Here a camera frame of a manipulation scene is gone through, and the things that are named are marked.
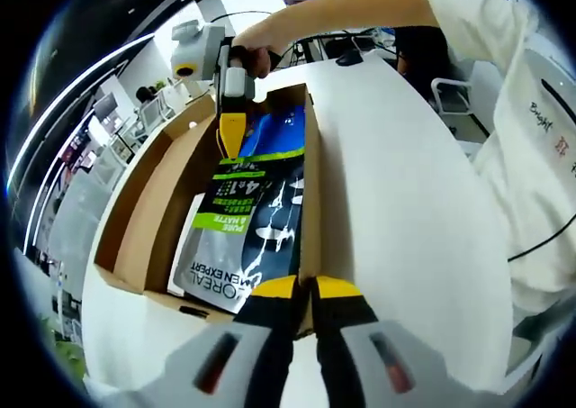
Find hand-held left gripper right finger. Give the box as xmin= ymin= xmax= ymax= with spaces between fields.
xmin=310 ymin=276 xmax=508 ymax=408

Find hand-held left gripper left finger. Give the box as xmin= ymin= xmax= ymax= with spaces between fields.
xmin=84 ymin=275 xmax=301 ymax=408

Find blue soft tissue pack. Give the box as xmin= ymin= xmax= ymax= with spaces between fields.
xmin=237 ymin=104 xmax=308 ymax=162

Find brown cardboard shoe box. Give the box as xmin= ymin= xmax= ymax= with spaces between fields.
xmin=92 ymin=82 xmax=326 ymax=342

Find grey black soft pouch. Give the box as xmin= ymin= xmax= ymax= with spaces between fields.
xmin=173 ymin=153 xmax=308 ymax=314

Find person's right hand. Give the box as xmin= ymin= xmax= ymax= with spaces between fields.
xmin=230 ymin=44 xmax=284 ymax=81

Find potted green plant white pot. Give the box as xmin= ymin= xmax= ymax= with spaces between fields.
xmin=42 ymin=315 xmax=87 ymax=380

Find black computer mouse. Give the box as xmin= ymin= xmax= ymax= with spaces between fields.
xmin=336 ymin=50 xmax=365 ymax=68

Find white office chair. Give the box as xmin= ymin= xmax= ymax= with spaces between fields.
xmin=430 ymin=77 xmax=491 ymax=138

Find person's white shirt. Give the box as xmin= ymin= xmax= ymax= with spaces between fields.
xmin=422 ymin=0 xmax=576 ymax=323

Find white chest device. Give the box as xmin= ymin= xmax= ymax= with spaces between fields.
xmin=517 ymin=47 xmax=576 ymax=128

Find black cable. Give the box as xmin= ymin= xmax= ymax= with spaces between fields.
xmin=207 ymin=10 xmax=275 ymax=25
xmin=507 ymin=209 xmax=576 ymax=264

